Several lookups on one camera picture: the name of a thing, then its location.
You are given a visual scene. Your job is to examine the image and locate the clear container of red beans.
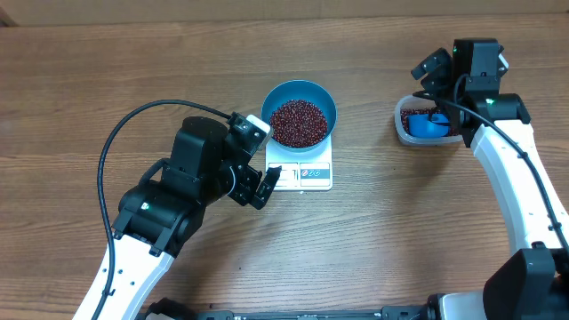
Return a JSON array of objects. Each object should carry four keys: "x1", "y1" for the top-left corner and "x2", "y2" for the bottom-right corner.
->
[{"x1": 394, "y1": 95, "x2": 462, "y2": 147}]

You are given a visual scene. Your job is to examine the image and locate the white digital kitchen scale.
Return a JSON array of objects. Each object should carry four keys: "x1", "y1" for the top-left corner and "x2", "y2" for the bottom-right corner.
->
[{"x1": 266, "y1": 136, "x2": 333, "y2": 191}]

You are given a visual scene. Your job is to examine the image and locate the teal metal bowl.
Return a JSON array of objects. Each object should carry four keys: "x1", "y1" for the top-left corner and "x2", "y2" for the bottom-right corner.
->
[{"x1": 260, "y1": 80, "x2": 338, "y2": 138}]

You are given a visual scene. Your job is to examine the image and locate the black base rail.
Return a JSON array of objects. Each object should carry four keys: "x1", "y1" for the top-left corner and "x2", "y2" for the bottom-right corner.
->
[{"x1": 141, "y1": 297, "x2": 428, "y2": 320}]

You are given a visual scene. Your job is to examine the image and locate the blue plastic scoop cup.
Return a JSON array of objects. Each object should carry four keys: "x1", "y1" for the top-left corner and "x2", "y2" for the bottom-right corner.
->
[{"x1": 407, "y1": 114, "x2": 450, "y2": 139}]

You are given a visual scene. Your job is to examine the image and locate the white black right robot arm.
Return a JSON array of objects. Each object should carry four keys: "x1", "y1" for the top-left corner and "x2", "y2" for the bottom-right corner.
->
[{"x1": 412, "y1": 38, "x2": 568, "y2": 320}]

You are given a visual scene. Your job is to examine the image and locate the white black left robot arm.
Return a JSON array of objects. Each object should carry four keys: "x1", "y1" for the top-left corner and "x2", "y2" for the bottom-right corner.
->
[{"x1": 75, "y1": 114, "x2": 281, "y2": 319}]

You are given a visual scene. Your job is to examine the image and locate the red beans in bowl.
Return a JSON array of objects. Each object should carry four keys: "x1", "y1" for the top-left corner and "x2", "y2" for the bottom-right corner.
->
[{"x1": 269, "y1": 100, "x2": 328, "y2": 148}]

